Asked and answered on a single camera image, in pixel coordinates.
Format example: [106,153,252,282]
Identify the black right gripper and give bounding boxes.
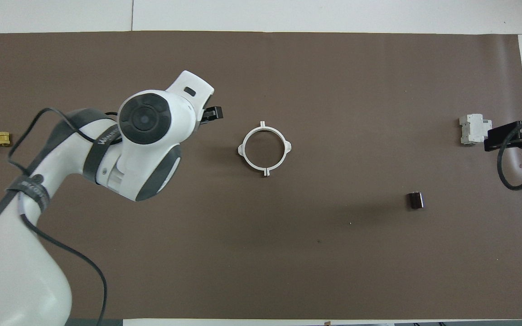
[483,118,522,153]

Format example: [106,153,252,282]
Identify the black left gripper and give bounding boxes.
[199,105,223,125]

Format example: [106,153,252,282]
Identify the white half-ring pipe clamp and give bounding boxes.
[237,120,269,177]
[261,120,293,177]

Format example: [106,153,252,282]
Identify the grey circuit breaker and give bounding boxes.
[459,114,493,146]

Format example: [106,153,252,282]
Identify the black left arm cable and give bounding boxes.
[7,107,124,326]

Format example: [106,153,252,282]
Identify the brown table mat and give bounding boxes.
[0,31,522,320]

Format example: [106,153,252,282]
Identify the dark brown short cylinder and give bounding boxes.
[406,192,425,210]

